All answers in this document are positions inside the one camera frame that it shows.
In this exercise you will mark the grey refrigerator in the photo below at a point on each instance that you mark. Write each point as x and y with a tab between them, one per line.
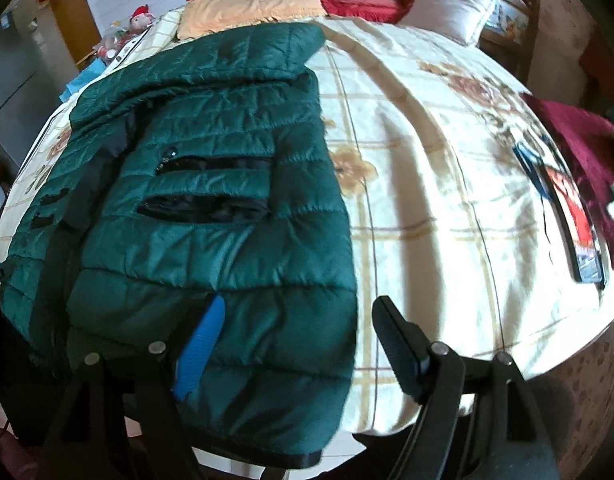
35	67

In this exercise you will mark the dark green puffer jacket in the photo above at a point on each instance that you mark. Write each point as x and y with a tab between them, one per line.
202	171

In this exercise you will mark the pink pig plush toy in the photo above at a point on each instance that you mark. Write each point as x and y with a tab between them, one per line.
141	20

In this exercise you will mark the peach frilled pillow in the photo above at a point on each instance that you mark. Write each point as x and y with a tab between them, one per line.
204	17

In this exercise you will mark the red heart-shaped cushion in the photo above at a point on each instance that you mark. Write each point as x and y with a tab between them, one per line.
378	11

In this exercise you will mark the wooden door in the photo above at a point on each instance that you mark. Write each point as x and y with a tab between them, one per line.
76	24

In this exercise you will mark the cream floral checked bedspread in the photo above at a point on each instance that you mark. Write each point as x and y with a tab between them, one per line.
442	217

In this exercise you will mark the blue paper bag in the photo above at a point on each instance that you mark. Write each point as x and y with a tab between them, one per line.
88	74

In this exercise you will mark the white satin pillow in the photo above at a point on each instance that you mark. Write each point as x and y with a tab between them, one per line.
459	20

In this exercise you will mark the clutter of bottles on nightstand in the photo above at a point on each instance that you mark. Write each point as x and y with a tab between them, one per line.
112	42

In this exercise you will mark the wooden chair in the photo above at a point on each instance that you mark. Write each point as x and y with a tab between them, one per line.
509	37

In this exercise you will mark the maroon fuzzy garment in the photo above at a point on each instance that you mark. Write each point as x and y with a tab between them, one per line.
586	142

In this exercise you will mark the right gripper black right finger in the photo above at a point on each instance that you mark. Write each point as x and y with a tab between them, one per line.
478	418

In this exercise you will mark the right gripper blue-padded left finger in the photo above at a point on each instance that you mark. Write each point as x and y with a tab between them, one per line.
127	402

